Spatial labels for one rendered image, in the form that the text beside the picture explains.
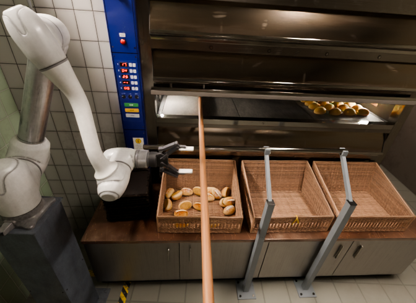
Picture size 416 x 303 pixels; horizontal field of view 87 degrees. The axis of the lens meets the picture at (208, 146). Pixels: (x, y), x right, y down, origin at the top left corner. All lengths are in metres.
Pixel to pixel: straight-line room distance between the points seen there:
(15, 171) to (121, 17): 0.91
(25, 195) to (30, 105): 0.38
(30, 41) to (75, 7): 0.67
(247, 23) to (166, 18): 0.46
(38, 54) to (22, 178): 0.51
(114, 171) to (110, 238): 0.74
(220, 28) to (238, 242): 1.34
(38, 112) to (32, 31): 0.39
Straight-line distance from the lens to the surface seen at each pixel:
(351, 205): 1.53
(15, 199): 1.20
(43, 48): 0.95
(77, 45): 1.61
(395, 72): 2.02
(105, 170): 0.97
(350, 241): 1.94
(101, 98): 1.65
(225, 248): 1.65
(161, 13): 1.46
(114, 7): 1.48
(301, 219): 1.66
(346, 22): 1.72
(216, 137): 1.68
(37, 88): 1.17
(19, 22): 0.96
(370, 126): 2.10
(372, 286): 2.53
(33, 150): 1.29
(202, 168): 1.05
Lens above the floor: 1.84
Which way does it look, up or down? 32 degrees down
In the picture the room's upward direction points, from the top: 4 degrees clockwise
